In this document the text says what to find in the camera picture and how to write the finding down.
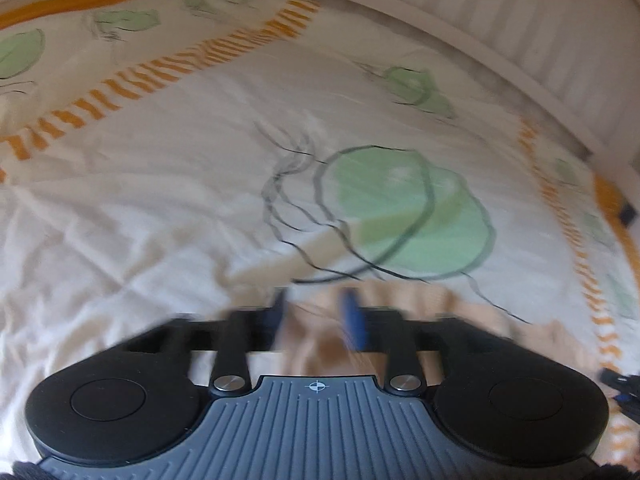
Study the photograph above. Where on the beige knit sweater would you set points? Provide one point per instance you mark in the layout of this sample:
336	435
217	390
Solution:
320	345

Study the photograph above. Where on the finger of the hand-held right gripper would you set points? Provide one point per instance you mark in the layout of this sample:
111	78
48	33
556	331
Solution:
620	385

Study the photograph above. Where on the orange bed sheet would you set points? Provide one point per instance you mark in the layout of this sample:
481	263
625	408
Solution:
60	7

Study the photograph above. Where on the leaf-printed white duvet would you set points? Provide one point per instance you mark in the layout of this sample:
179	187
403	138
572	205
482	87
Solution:
150	185

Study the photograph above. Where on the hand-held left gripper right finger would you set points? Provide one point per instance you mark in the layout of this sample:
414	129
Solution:
352	322

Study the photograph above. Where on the small dark bracket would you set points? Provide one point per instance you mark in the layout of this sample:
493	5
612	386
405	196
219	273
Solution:
626	215

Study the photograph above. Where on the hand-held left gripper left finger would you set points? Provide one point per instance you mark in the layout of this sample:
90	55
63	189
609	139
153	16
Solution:
276	317

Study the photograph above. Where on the white slatted bed frame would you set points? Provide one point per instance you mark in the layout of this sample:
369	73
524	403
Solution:
550	35

